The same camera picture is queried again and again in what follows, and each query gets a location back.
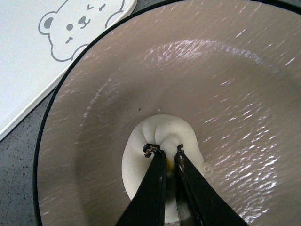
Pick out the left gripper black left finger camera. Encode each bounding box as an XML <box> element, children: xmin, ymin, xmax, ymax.
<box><xmin>116</xmin><ymin>144</ymin><xmax>167</xmax><ymax>226</ymax></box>

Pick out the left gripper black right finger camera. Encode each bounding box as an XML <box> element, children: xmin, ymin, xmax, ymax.
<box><xmin>175</xmin><ymin>144</ymin><xmax>247</xmax><ymax>226</ymax></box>

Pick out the white steamed bun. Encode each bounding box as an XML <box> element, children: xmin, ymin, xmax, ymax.
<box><xmin>122</xmin><ymin>114</ymin><xmax>211</xmax><ymax>223</ymax></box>

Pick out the brown plate with black rim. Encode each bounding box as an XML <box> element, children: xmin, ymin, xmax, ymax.
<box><xmin>35</xmin><ymin>0</ymin><xmax>301</xmax><ymax>226</ymax></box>

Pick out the white bear print tray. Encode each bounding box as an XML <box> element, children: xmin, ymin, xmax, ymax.
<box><xmin>0</xmin><ymin>0</ymin><xmax>137</xmax><ymax>138</ymax></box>

